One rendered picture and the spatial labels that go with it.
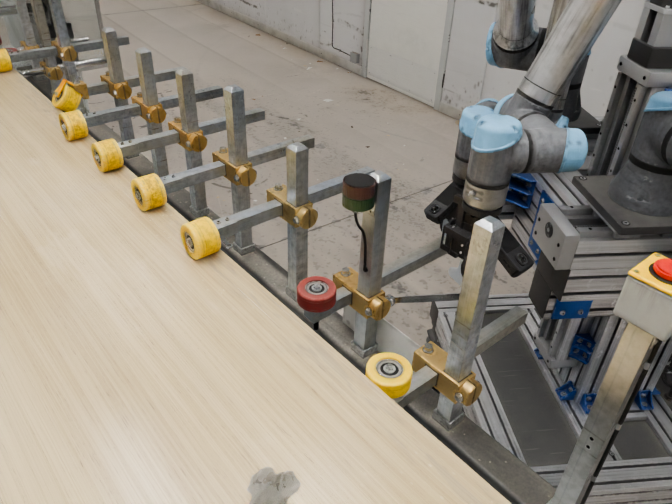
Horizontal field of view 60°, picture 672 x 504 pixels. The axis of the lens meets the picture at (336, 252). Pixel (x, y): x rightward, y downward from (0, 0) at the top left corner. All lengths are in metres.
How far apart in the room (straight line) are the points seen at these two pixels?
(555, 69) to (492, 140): 0.20
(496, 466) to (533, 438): 0.73
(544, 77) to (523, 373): 1.20
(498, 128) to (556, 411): 1.21
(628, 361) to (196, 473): 0.61
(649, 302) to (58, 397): 0.87
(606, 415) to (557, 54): 0.60
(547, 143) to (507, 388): 1.14
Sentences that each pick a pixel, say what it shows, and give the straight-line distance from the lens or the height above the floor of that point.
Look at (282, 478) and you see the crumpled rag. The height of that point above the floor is 0.92.
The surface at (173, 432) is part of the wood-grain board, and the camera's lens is 0.95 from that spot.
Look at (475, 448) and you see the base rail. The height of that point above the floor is 0.70.
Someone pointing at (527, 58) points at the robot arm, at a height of 1.19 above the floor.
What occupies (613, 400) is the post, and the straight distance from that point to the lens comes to 0.93.
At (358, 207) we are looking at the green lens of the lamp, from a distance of 1.04.
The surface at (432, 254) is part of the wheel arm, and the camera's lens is 1.39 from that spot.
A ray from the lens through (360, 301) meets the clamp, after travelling 1.22.
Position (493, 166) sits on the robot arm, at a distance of 1.00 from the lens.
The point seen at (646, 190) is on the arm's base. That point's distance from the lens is 1.35.
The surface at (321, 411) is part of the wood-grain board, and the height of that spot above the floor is 0.90.
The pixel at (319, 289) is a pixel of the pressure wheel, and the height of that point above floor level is 0.91.
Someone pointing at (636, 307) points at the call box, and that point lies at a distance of 0.82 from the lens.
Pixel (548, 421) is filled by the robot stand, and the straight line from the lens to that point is 1.97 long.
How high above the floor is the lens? 1.63
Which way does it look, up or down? 35 degrees down
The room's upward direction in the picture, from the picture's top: 2 degrees clockwise
